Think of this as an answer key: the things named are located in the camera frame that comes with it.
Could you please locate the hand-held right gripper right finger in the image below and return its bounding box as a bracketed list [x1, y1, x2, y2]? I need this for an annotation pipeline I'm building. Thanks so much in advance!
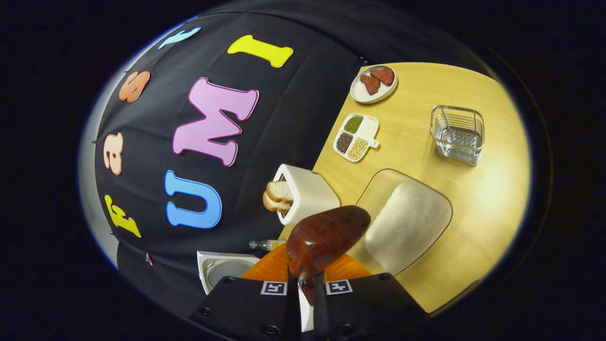
[312, 253, 429, 341]

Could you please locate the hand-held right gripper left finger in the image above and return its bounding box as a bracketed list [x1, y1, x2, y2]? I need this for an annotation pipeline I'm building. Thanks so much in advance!
[188, 244, 301, 341]

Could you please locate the brown wooden spoon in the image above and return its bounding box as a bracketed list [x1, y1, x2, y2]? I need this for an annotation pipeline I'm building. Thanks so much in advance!
[286, 205, 371, 306]

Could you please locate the white rice cooker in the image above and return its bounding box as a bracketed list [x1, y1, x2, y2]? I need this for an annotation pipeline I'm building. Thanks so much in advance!
[197, 251, 315, 332]

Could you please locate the metal wire chopstick holder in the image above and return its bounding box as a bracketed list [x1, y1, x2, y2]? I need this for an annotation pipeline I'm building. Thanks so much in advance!
[430, 105, 485, 166]

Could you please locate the small glass bottle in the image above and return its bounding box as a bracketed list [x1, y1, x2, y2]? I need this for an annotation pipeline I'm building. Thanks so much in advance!
[249, 239, 287, 251]

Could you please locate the bread slice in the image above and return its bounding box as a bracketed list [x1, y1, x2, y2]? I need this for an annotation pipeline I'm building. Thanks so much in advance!
[266, 180, 295, 205]
[263, 192, 292, 213]

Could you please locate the white toaster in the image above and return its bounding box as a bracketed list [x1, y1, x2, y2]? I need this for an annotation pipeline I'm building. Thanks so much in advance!
[274, 164, 341, 226]

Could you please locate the clear plastic tray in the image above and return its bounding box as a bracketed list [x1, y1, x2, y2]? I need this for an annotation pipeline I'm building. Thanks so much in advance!
[348, 169, 453, 277]

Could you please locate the white divided bean dish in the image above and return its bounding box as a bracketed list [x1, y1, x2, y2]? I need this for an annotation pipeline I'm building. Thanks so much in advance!
[333, 113, 380, 163]

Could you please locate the black backdrop cloth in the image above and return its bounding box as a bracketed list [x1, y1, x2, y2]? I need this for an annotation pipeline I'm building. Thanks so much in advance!
[92, 2, 498, 323]

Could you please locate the white round plate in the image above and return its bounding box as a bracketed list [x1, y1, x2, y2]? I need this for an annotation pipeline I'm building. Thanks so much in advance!
[350, 65, 398, 104]

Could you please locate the red meat piece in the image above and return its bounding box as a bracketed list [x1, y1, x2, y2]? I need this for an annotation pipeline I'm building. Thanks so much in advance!
[360, 74, 382, 95]
[370, 68, 395, 86]

